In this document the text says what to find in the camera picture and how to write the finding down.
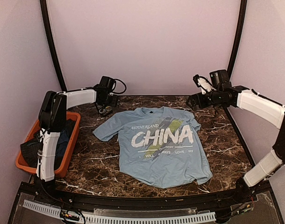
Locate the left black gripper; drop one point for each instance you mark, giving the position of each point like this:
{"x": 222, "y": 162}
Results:
{"x": 114, "y": 102}

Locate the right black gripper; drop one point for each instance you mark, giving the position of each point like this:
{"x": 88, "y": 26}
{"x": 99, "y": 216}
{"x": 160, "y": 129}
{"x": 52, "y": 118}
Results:
{"x": 202, "y": 104}

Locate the light blue printed t-shirt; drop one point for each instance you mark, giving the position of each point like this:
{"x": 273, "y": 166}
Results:
{"x": 158, "y": 146}

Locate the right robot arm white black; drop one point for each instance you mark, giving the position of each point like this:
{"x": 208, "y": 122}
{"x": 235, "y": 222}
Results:
{"x": 218, "y": 91}

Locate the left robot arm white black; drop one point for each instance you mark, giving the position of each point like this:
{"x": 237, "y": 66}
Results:
{"x": 52, "y": 116}

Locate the dark clothes in bin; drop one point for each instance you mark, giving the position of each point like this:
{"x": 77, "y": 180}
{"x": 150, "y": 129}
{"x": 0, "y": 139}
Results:
{"x": 30, "y": 148}

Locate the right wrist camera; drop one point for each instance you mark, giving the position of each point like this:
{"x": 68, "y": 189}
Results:
{"x": 203, "y": 84}

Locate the black front table rail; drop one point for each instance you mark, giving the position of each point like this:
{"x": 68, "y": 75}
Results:
{"x": 221, "y": 202}

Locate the black right frame post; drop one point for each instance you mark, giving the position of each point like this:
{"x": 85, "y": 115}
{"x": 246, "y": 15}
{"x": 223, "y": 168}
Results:
{"x": 237, "y": 38}

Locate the black frame post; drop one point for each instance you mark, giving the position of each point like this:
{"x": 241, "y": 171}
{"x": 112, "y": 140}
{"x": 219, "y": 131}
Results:
{"x": 237, "y": 38}
{"x": 51, "y": 44}

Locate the white slotted cable duct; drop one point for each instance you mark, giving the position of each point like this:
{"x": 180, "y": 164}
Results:
{"x": 105, "y": 216}

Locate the black left frame post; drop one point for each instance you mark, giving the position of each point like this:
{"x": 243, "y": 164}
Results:
{"x": 51, "y": 44}

